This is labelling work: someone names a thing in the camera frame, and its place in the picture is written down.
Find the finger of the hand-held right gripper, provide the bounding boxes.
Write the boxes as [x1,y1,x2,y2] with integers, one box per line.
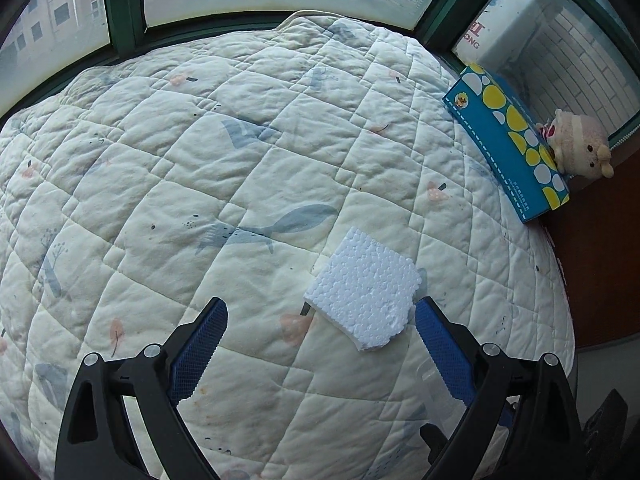
[420,424,452,461]

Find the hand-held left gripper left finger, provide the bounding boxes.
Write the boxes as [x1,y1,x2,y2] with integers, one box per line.
[54,296,230,480]

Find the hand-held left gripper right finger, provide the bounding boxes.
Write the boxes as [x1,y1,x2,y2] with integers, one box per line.
[414,296,588,480]

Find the clear plastic film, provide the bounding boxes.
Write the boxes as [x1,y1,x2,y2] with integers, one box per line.
[385,357,463,428]

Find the white styrofoam block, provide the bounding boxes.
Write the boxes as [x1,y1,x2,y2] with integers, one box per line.
[303,227,423,353]

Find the white quilted printed blanket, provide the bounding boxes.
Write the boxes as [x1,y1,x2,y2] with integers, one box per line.
[0,10,576,480]

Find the brown wooden cabinet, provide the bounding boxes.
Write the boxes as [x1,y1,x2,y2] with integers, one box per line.
[542,125,640,351]

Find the blue spotted tissue box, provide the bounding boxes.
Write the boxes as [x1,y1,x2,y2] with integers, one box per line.
[442,62,571,225]

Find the beige plush toy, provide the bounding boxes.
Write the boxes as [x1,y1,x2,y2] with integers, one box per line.
[536,109,615,180]

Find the white appliance with red print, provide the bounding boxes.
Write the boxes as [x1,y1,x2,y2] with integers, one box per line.
[452,0,551,68]

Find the green window frame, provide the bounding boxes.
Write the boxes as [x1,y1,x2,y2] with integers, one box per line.
[0,0,640,126]

